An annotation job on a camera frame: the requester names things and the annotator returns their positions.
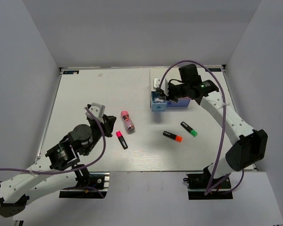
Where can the white drawer cabinet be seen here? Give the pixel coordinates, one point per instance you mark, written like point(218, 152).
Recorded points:
point(158, 72)

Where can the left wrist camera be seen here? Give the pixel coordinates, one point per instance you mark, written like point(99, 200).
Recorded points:
point(96, 109)

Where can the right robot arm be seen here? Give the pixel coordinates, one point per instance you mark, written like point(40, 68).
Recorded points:
point(248, 144)

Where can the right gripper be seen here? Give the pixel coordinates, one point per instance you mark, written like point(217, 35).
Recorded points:
point(169, 93)

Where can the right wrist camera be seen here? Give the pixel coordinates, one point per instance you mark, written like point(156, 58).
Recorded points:
point(160, 86)

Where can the pink cap marker bottle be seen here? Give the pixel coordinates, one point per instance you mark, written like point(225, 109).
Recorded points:
point(129, 125)

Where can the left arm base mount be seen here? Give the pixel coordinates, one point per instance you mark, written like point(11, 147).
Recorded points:
point(95, 186)

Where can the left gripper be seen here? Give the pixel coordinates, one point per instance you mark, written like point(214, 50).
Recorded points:
point(109, 122)

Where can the blue small drawer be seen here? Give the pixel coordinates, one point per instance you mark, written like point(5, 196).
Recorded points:
point(156, 107)

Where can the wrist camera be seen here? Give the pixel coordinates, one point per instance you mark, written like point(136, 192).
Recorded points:
point(160, 86)
point(96, 109)

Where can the orange highlighter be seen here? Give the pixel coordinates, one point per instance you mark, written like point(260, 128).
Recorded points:
point(172, 136)

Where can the green highlighter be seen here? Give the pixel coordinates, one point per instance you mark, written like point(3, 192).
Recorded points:
point(189, 129)

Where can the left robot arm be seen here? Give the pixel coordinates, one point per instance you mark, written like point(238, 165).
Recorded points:
point(59, 170)

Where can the pink highlighter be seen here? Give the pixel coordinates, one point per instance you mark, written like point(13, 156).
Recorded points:
point(121, 140)

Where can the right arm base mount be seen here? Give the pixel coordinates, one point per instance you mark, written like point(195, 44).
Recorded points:
point(197, 184)

